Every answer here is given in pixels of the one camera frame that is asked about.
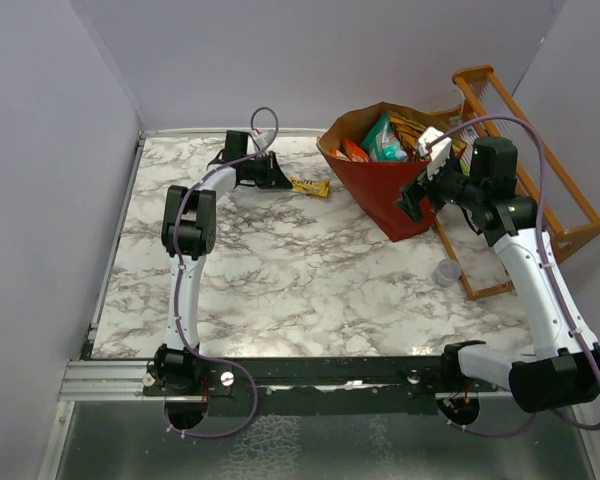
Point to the small purple lidded cup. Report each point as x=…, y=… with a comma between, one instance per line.
x=447, y=272

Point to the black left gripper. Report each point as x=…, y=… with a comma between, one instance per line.
x=274, y=177

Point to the teal Fox's mint candy bag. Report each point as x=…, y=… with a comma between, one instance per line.
x=381, y=144

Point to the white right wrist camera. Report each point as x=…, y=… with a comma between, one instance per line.
x=435, y=146

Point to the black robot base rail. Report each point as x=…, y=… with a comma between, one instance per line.
x=302, y=386

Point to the yellow Kettle honey dijon bag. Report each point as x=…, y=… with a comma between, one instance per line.
x=407, y=133

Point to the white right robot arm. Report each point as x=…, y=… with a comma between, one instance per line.
x=565, y=370

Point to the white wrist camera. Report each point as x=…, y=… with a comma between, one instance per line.
x=435, y=146
x=262, y=139

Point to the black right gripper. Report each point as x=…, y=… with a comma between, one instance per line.
x=412, y=194

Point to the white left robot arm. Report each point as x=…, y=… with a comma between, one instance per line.
x=188, y=234

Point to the orange Fox's fruits candy bag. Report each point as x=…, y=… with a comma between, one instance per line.
x=336, y=153

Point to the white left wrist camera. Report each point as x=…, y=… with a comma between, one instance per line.
x=262, y=139

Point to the yellow M&M's packet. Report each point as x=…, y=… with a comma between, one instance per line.
x=317, y=188

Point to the orange wooden rack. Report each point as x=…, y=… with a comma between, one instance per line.
x=570, y=219

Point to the red brown paper bag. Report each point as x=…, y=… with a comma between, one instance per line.
x=375, y=186

